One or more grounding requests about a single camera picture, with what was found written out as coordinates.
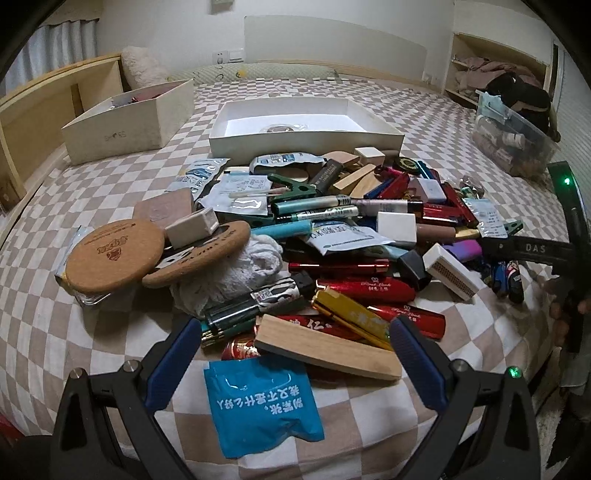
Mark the panda cork coaster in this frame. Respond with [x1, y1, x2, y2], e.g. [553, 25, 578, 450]
[141, 221, 250, 289]

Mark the long wooden block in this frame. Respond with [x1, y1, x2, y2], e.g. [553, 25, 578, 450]
[254, 315, 402, 382]

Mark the uv gel polish box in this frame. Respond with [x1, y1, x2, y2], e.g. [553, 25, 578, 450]
[165, 207, 219, 249]

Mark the white mask packet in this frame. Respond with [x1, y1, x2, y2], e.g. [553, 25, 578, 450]
[199, 174, 273, 216]

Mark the black lighter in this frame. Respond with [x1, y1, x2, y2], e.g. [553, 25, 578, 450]
[308, 159, 342, 195]

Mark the brown tape roll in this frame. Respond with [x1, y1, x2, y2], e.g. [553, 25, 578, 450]
[260, 123, 308, 134]

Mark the blue wipe packet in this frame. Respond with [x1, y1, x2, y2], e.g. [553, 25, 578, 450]
[204, 355, 325, 459]

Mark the red lipstick tube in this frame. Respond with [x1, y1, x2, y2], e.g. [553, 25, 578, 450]
[317, 278, 416, 305]

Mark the clear plastic storage bin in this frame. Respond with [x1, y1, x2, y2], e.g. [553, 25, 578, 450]
[472, 92, 559, 179]

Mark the checkered bed sheet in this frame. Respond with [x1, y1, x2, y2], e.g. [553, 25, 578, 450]
[0, 75, 574, 480]

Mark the white cloth rag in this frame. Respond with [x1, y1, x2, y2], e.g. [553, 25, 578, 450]
[170, 235, 290, 317]

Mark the black bag on bin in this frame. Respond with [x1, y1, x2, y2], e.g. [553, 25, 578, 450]
[486, 72, 561, 143]

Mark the black round gold tin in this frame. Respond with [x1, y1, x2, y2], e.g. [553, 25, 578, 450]
[397, 156, 422, 176]

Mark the blue white sachet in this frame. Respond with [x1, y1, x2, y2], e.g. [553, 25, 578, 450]
[165, 158, 229, 201]

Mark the wooden closet shelf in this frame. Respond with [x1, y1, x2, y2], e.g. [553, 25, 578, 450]
[443, 33, 556, 109]

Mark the green plastic clip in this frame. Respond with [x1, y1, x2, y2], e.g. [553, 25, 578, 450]
[267, 174, 317, 203]

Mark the white cube box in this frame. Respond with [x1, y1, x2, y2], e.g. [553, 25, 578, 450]
[355, 147, 386, 166]

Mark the beige shoe box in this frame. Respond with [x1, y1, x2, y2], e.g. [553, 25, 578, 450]
[62, 80, 194, 165]

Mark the white shallow tray box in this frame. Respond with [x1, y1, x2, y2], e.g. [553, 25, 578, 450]
[209, 97, 405, 165]

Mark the wooden bedside shelf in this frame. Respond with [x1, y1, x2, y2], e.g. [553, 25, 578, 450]
[1, 54, 123, 240]

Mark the fluffy white pillow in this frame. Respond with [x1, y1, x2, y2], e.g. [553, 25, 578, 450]
[121, 46, 168, 90]

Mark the green long bolster pillow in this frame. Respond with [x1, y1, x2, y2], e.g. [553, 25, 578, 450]
[167, 62, 339, 86]

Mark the grey curtain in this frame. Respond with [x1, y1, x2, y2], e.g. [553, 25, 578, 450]
[1, 19, 98, 96]

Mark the wall socket panel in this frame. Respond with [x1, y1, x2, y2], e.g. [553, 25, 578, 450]
[212, 48, 245, 65]

